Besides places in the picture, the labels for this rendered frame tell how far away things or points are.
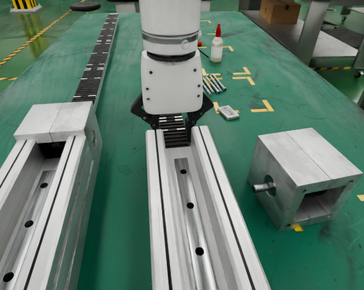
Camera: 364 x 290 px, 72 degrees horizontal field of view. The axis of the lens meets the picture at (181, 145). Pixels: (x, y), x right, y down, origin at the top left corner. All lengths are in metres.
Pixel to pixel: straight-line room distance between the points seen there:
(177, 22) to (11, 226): 0.32
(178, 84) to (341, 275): 0.33
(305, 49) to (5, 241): 2.73
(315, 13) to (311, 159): 2.44
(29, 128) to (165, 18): 0.25
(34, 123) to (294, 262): 0.42
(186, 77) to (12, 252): 0.31
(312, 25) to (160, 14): 2.48
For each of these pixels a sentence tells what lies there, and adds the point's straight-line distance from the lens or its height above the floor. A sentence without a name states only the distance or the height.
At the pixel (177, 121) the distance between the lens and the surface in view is 0.52.
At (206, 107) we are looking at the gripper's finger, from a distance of 0.45.
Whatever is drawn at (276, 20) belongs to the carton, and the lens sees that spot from 4.10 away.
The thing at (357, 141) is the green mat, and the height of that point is 0.78.
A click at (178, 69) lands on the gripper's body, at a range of 0.39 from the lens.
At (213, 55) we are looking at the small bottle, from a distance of 0.88.
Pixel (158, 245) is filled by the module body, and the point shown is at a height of 0.86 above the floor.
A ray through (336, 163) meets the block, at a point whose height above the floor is 0.87.
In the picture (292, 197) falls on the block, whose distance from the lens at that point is 0.33.
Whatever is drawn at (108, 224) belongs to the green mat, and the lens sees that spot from 0.39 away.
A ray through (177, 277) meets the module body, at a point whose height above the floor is 0.86.
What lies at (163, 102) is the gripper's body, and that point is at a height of 0.89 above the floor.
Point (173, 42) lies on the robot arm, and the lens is 0.36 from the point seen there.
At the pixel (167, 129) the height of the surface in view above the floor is 0.80.
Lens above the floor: 1.09
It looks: 39 degrees down
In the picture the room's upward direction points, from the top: straight up
